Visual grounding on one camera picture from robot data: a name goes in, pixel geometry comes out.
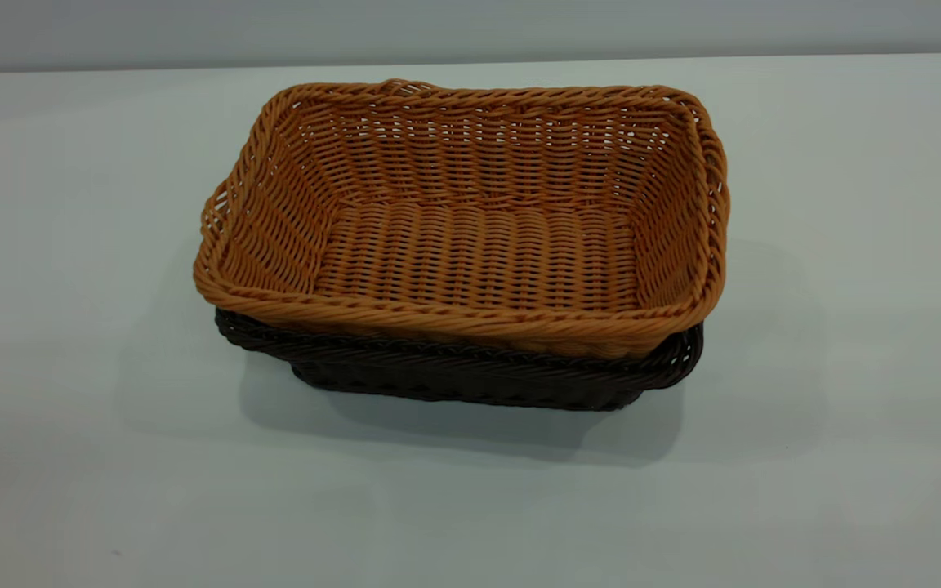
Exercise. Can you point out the orange woven plastic basket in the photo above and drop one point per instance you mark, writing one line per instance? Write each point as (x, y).
(479, 253)

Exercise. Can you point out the black woven plastic basket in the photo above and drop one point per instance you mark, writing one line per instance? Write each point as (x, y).
(454, 371)

